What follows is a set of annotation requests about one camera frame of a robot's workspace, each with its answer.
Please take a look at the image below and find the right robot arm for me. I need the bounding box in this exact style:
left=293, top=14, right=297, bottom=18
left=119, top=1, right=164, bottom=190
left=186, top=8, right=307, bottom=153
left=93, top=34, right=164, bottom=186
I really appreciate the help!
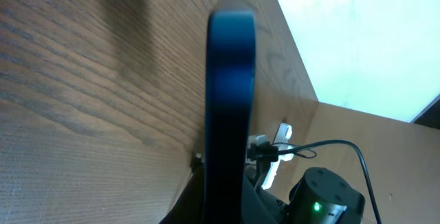
left=286, top=167, right=365, bottom=224

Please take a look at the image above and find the blue Galaxy smartphone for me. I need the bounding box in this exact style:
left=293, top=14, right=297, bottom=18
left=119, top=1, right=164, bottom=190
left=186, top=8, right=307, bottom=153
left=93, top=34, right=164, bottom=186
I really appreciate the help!
left=202, top=10, right=256, bottom=223

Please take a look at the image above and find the white power strip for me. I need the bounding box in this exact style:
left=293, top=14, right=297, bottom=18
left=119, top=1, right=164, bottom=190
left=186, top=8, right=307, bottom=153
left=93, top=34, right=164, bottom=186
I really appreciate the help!
left=245, top=123, right=294, bottom=190

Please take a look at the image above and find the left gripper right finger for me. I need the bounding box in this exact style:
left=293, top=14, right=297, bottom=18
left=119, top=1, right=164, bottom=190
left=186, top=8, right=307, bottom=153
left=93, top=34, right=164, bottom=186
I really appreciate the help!
left=242, top=176, right=286, bottom=224

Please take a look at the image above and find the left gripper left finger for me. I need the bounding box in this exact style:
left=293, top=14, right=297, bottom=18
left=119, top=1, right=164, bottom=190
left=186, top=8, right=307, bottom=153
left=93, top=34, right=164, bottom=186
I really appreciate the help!
left=159, top=153, right=204, bottom=224

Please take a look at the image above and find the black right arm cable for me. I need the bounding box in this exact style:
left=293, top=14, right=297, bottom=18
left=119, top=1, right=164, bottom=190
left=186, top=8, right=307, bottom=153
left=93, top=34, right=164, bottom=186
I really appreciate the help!
left=278, top=139, right=383, bottom=224

